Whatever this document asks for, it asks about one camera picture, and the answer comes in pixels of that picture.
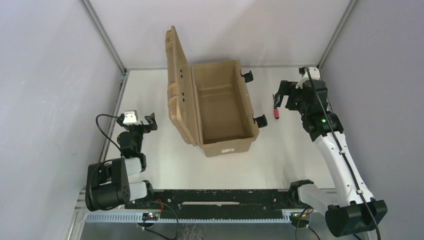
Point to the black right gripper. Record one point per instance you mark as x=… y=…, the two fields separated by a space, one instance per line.
x=291 y=97

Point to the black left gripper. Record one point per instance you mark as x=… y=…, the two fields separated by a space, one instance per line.
x=143 y=123

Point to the red handled screwdriver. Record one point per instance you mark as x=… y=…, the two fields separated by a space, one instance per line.
x=276 y=113

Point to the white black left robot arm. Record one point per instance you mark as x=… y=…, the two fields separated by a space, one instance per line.
x=108 y=185

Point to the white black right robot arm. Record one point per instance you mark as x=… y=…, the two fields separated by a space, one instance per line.
x=354 y=210

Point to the black front bin latch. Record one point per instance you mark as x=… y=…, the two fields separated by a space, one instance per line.
x=261 y=121

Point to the black bin latch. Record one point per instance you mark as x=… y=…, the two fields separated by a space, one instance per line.
x=248 y=77
x=261 y=121

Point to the tan bin lid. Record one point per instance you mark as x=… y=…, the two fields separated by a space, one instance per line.
x=180 y=89

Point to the black rear bin latch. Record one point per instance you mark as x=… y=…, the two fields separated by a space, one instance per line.
x=248 y=77

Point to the tan plastic storage bin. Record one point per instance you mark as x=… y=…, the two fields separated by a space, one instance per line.
x=225 y=115

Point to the left controller board with leds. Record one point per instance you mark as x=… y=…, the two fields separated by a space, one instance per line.
x=150 y=216

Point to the controller board with leds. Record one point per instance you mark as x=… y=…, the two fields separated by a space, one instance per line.
x=150 y=216
x=299 y=220

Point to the right controller board with leds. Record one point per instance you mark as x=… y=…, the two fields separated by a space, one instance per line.
x=299 y=220

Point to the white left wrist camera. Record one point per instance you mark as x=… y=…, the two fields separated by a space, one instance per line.
x=130 y=118

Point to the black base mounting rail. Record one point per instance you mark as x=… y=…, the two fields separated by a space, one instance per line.
x=220 y=204

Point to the aluminium frame post left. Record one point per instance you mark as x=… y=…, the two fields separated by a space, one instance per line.
x=101 y=31

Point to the aluminium frame post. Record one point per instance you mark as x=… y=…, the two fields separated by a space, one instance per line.
x=337 y=32
x=101 y=31

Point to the aluminium frame post right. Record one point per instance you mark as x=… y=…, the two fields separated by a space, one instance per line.
x=337 y=32

